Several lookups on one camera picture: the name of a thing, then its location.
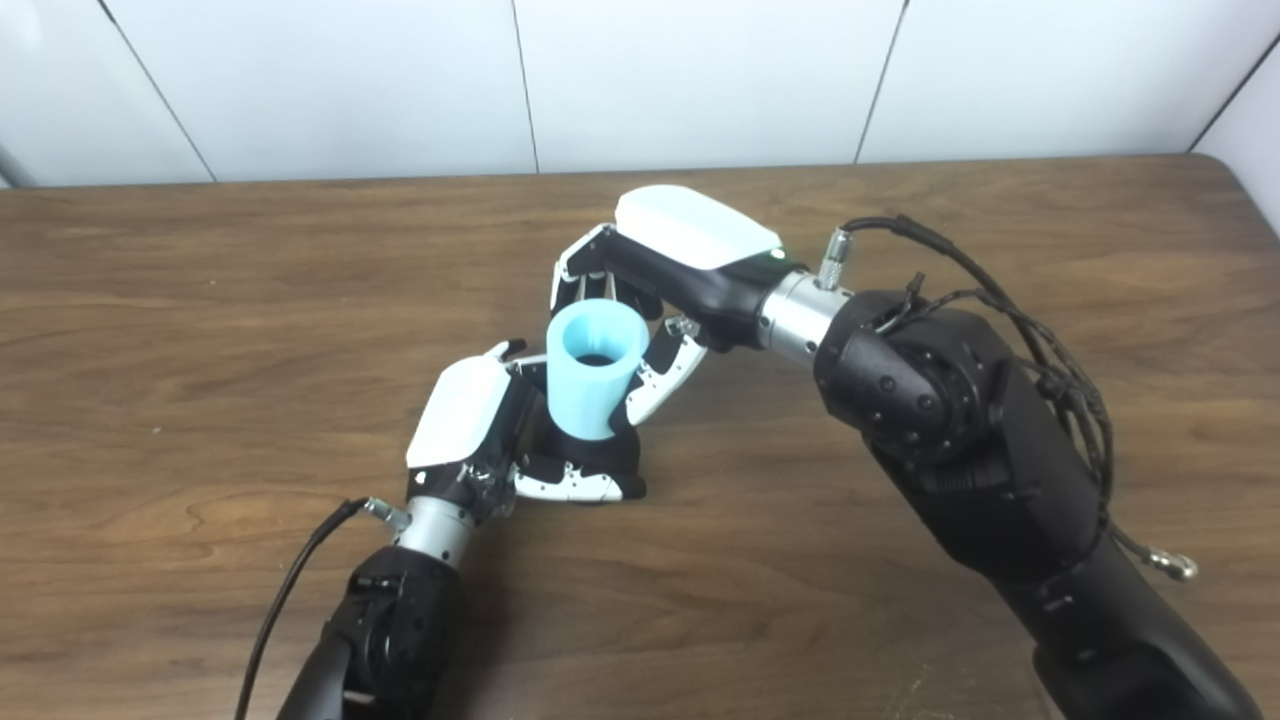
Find light blue cylinder cup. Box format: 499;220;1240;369
546;299;650;442

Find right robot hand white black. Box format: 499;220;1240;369
549;184;806;426

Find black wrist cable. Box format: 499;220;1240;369
818;215;1199;581
235;497;411;720

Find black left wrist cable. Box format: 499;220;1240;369
235;497;411;720

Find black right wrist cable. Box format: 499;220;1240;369
818;215;1199;581

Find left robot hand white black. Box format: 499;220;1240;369
405;340;648;521

